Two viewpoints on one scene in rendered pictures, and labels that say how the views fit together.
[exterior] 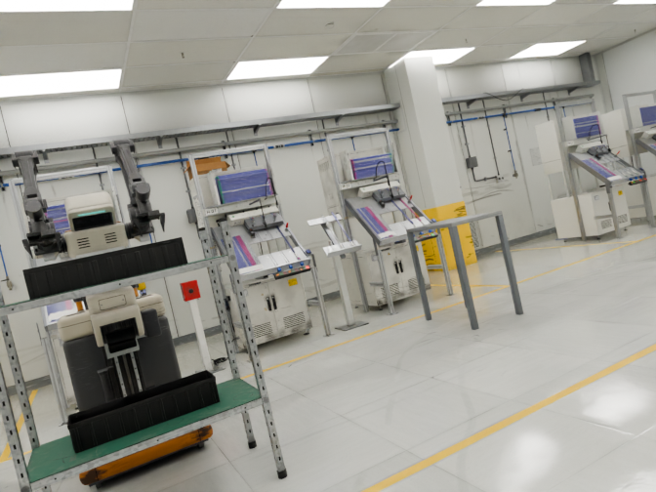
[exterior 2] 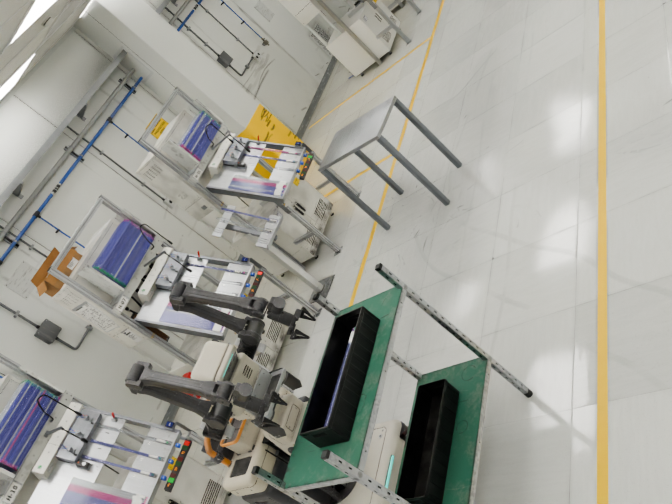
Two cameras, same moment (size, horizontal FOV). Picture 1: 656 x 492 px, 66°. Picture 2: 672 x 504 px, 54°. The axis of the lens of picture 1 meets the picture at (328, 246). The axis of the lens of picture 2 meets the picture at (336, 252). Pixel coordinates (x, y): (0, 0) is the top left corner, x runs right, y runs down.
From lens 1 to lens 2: 1.91 m
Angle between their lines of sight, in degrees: 27
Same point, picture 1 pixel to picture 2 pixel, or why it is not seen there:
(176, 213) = (27, 347)
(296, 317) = (273, 325)
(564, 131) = not seen: outside the picture
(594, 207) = (370, 28)
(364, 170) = (198, 145)
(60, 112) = not seen: outside the picture
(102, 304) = (289, 425)
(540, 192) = (294, 43)
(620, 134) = not seen: outside the picture
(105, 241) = (247, 378)
